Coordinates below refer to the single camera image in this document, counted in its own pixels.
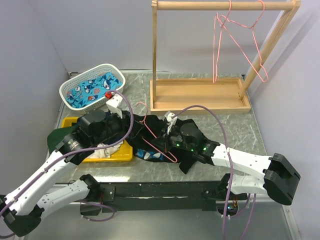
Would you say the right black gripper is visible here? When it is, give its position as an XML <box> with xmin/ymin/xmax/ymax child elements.
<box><xmin>151</xmin><ymin>123</ymin><xmax>196</xmax><ymax>153</ymax></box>

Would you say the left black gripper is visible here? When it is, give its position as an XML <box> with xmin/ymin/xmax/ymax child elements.
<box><xmin>92</xmin><ymin>107</ymin><xmax>144</xmax><ymax>145</ymax></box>

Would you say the black t shirt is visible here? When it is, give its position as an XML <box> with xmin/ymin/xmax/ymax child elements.
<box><xmin>119</xmin><ymin>109</ymin><xmax>221</xmax><ymax>175</ymax></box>

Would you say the pink wire hanger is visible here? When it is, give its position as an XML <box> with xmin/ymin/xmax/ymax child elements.
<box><xmin>212</xmin><ymin>0</ymin><xmax>232</xmax><ymax>84</ymax></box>
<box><xmin>216</xmin><ymin>0</ymin><xmax>269</xmax><ymax>83</ymax></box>
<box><xmin>135</xmin><ymin>101</ymin><xmax>178</xmax><ymax>163</ymax></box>

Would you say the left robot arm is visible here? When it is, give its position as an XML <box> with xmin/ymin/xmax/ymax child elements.
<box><xmin>0</xmin><ymin>110</ymin><xmax>134</xmax><ymax>237</ymax></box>

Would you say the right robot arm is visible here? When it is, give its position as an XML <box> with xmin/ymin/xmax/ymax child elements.
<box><xmin>152</xmin><ymin>122</ymin><xmax>301</xmax><ymax>206</ymax></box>

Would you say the navy blue garment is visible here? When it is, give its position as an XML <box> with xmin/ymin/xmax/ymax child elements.
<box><xmin>77</xmin><ymin>109</ymin><xmax>110</xmax><ymax>135</ymax></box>

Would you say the white cloth in tray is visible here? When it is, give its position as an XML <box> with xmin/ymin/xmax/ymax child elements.
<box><xmin>87</xmin><ymin>141</ymin><xmax>124</xmax><ymax>159</ymax></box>

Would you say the yellow plastic tray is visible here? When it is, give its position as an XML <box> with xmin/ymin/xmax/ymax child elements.
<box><xmin>61</xmin><ymin>117</ymin><xmax>133</xmax><ymax>163</ymax></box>

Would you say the white plastic basket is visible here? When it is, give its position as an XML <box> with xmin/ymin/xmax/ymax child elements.
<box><xmin>59</xmin><ymin>63</ymin><xmax>126</xmax><ymax>114</ymax></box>

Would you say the blue shark print cloth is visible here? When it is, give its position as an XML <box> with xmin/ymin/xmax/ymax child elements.
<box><xmin>65</xmin><ymin>72</ymin><xmax>123</xmax><ymax>109</ymax></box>

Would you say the wooden clothes rack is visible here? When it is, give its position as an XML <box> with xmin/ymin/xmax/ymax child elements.
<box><xmin>150</xmin><ymin>0</ymin><xmax>301</xmax><ymax>114</ymax></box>

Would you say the dark green garment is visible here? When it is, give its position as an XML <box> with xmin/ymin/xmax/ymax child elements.
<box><xmin>47</xmin><ymin>125</ymin><xmax>82</xmax><ymax>155</ymax></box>

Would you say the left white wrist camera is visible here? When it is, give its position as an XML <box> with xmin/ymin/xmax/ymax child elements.
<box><xmin>105</xmin><ymin>92</ymin><xmax>123</xmax><ymax>119</ymax></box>

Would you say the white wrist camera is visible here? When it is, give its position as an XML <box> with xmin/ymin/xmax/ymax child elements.
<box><xmin>164</xmin><ymin>111</ymin><xmax>178</xmax><ymax>134</ymax></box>
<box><xmin>105</xmin><ymin>92</ymin><xmax>123</xmax><ymax>119</ymax></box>

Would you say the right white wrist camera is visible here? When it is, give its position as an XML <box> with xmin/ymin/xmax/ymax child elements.
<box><xmin>164</xmin><ymin>111</ymin><xmax>178</xmax><ymax>134</ymax></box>

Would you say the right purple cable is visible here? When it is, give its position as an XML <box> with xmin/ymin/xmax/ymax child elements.
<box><xmin>172</xmin><ymin>105</ymin><xmax>257</xmax><ymax>240</ymax></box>

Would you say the purple cable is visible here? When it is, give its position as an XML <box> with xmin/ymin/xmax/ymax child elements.
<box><xmin>0</xmin><ymin>90</ymin><xmax>137</xmax><ymax>238</ymax></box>
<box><xmin>172</xmin><ymin>105</ymin><xmax>257</xmax><ymax>240</ymax></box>

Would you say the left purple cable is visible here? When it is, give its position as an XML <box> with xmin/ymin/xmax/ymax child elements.
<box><xmin>0</xmin><ymin>90</ymin><xmax>137</xmax><ymax>238</ymax></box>

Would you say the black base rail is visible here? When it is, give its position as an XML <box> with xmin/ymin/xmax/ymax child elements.
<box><xmin>69</xmin><ymin>173</ymin><xmax>248</xmax><ymax>217</ymax></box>

